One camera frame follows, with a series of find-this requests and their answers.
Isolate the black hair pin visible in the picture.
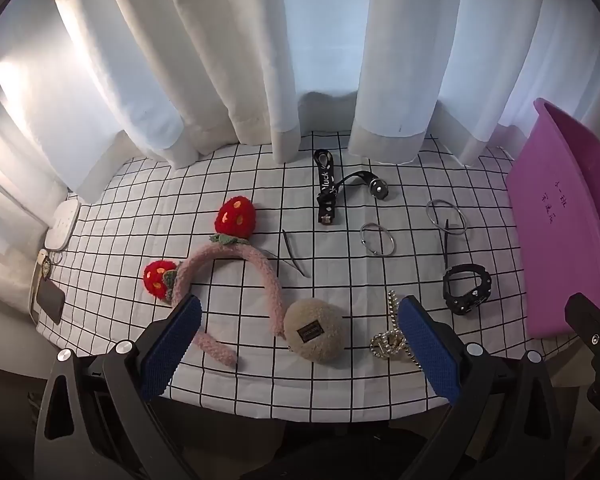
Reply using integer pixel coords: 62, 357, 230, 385
282, 229, 308, 278
442, 219, 450, 272

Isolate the silver bangle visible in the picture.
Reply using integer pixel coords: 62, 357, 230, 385
358, 222, 396, 258
425, 198, 468, 235

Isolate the pink plastic bin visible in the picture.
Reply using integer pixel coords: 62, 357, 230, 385
506, 99, 600, 338

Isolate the pink strawberry plush headband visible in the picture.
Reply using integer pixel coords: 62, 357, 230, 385
142, 196, 285, 366

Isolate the black studded wristband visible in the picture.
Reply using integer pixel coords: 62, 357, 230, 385
442, 263, 492, 315

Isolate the beige fluffy round pouch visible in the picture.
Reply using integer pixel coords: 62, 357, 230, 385
284, 298, 347, 364

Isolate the black luck lanyard strap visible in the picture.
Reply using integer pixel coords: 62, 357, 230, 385
312, 148, 390, 226

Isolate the white curtain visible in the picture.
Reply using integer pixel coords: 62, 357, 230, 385
0, 0, 600, 311

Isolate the white power strip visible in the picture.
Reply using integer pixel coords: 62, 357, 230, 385
44, 198, 81, 252

